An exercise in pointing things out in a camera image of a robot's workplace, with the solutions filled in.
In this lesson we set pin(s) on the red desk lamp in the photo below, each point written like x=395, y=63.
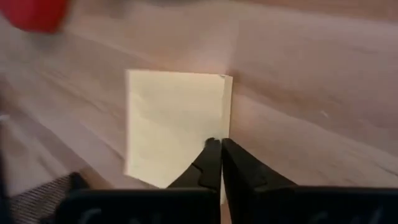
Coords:
x=34, y=14

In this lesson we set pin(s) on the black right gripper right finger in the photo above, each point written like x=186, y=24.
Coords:
x=242, y=174

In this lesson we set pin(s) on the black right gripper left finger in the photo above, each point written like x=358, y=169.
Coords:
x=208, y=174

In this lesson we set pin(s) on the black mesh desk organizer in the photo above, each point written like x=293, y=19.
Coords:
x=40, y=199

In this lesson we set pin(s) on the yellow sticky note pad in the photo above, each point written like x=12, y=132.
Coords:
x=171, y=124

